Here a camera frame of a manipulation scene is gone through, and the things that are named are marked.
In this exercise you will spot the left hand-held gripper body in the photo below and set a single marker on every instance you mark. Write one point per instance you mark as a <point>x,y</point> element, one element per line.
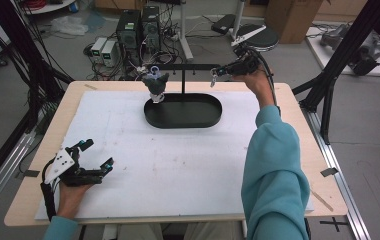
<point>63,163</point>

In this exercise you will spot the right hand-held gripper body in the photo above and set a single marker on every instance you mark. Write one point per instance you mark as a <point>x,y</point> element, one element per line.
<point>248,65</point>

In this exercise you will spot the black tray stand with hooks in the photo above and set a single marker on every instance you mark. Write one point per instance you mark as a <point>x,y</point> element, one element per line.
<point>184,113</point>

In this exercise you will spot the person's right hand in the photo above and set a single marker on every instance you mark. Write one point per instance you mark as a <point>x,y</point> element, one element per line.
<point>259,85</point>

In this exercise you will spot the person's left hand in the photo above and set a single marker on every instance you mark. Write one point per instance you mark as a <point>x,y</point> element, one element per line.
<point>69,200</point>

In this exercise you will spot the black round stool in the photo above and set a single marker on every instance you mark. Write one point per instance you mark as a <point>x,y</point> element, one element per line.
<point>261,37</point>

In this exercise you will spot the black tape piece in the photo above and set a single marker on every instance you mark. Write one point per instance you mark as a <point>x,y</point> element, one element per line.
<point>31,173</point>
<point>329,172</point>

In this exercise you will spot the black flat pedal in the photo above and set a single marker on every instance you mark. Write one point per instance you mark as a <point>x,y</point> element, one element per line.
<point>224,24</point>

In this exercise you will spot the white foam mat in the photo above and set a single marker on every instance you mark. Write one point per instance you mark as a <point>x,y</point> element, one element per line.
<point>164,166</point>

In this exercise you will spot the large cardboard box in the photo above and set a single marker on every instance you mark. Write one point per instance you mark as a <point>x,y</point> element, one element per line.
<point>291,20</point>

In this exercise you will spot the black computer tower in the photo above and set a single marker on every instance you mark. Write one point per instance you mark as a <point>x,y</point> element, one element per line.
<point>151,28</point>
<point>128,33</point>

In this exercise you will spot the white power supply unit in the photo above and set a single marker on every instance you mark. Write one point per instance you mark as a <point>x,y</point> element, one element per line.
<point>98,48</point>
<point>109,53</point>

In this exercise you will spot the grey device on white board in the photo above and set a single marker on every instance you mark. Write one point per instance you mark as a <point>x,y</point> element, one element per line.
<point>361,50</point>

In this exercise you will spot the clear plastic bag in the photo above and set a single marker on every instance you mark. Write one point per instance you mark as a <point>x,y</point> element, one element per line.
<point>68,26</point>

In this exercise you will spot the black tape cross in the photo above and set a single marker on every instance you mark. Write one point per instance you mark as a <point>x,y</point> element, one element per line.
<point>334,224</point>

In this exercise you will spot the aluminium rail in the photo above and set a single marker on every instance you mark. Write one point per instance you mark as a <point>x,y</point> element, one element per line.
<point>338,186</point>
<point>1,173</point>

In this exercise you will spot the black metal frame post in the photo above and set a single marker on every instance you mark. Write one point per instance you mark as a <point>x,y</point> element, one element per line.
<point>341,46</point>

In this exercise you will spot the black metal frame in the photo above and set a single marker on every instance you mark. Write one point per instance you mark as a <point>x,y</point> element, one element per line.
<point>28,50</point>

